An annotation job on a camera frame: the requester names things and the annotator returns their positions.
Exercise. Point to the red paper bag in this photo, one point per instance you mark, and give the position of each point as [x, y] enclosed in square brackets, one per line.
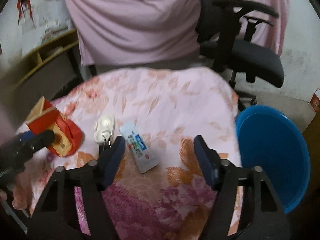
[68, 136]

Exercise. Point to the person's left hand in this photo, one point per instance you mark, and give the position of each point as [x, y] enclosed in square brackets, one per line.
[21, 191]

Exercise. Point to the red feather wall ornament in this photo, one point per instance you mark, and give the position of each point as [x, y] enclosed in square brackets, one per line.
[24, 6]

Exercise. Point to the blue plastic bucket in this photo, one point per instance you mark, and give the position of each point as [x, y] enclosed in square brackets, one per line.
[269, 139]

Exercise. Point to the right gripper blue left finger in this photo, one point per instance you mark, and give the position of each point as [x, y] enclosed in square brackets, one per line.
[109, 160]

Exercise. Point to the stack of papers on shelf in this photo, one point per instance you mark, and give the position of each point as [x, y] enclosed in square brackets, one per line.
[55, 29]

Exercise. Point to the white earbud case tray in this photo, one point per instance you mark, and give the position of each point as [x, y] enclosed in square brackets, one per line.
[105, 122]

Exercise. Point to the red box on floor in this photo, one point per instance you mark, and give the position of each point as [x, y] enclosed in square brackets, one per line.
[315, 100]

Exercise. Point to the floral pink tablecloth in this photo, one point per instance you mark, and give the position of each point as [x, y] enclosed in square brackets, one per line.
[170, 108]

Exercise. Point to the black binder clip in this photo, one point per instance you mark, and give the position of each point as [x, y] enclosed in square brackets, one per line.
[107, 134]

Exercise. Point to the black office chair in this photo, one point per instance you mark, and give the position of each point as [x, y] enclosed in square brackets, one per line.
[225, 32]

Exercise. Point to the wooden shelf unit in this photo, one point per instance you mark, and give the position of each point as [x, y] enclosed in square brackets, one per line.
[53, 64]

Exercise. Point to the pink sheet on wall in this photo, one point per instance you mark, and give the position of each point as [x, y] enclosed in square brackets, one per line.
[120, 32]

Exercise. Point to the white blue sachet packet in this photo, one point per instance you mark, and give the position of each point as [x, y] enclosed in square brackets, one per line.
[143, 156]

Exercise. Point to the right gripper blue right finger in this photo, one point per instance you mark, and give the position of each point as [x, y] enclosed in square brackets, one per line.
[209, 162]

